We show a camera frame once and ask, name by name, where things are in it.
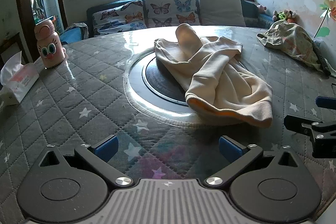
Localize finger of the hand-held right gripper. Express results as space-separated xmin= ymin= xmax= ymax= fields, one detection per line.
xmin=284 ymin=114 xmax=336 ymax=159
xmin=315 ymin=96 xmax=336 ymax=109

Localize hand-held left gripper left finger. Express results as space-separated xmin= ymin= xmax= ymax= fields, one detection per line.
xmin=39 ymin=135 xmax=134 ymax=188

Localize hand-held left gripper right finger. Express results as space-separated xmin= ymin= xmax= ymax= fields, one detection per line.
xmin=204 ymin=135 xmax=299 ymax=188

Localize cream sweatshirt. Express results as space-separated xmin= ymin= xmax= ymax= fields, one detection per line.
xmin=154 ymin=23 xmax=273 ymax=128

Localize hanging clothes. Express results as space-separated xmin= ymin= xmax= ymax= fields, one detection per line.
xmin=33 ymin=0 xmax=45 ymax=14

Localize grey quilted star table cover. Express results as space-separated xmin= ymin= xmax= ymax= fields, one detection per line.
xmin=0 ymin=25 xmax=336 ymax=224

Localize floral patterned cloth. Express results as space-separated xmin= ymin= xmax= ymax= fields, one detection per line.
xmin=257 ymin=21 xmax=323 ymax=68

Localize black round turntable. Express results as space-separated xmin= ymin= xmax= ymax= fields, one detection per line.
xmin=123 ymin=49 xmax=263 ymax=128

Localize small stuffed toys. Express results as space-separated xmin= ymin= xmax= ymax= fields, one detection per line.
xmin=272 ymin=9 xmax=297 ymax=23

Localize white tissue box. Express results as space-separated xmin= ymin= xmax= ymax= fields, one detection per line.
xmin=0 ymin=50 xmax=40 ymax=104

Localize pink cartoon water bottle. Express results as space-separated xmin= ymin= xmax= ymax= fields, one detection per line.
xmin=35 ymin=21 xmax=67 ymax=68

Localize dark blue sofa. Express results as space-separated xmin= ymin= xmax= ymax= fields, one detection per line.
xmin=87 ymin=0 xmax=276 ymax=38

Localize blue chair cushion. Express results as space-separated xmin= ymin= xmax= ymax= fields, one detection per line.
xmin=59 ymin=22 xmax=90 ymax=43

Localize wide butterfly print cushion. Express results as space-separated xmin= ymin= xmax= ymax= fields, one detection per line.
xmin=92 ymin=1 xmax=147 ymax=37

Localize dark wooden chair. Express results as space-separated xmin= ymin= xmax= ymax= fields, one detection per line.
xmin=0 ymin=32 xmax=27 ymax=62

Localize plain grey cushion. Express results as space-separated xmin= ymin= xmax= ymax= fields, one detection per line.
xmin=197 ymin=0 xmax=246 ymax=27

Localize tall butterfly print cushion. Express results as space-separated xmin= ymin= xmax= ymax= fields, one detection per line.
xmin=144 ymin=0 xmax=200 ymax=28

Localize flower wall sticker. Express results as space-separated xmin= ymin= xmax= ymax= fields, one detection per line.
xmin=314 ymin=0 xmax=336 ymax=38

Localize dark wooden door frame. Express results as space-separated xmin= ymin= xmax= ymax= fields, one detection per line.
xmin=13 ymin=0 xmax=69 ymax=56

